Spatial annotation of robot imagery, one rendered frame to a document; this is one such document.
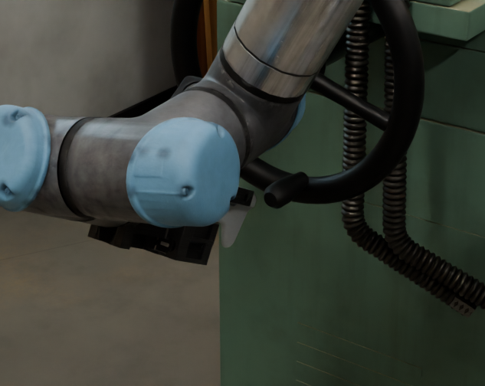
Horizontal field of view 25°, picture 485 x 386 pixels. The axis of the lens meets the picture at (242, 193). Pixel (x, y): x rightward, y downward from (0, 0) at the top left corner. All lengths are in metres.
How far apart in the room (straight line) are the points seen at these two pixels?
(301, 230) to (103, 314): 0.90
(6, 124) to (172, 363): 1.30
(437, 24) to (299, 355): 0.56
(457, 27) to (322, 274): 0.43
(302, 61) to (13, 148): 0.22
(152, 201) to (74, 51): 2.03
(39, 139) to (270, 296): 0.71
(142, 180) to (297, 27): 0.16
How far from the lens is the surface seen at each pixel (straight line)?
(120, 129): 0.79
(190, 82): 1.00
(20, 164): 0.80
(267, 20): 0.82
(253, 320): 1.50
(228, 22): 1.35
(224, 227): 1.05
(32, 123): 0.81
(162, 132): 0.76
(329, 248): 1.38
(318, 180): 1.12
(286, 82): 0.84
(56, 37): 2.72
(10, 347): 2.16
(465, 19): 1.08
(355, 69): 1.13
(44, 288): 2.33
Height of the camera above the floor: 1.17
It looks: 26 degrees down
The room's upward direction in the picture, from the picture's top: straight up
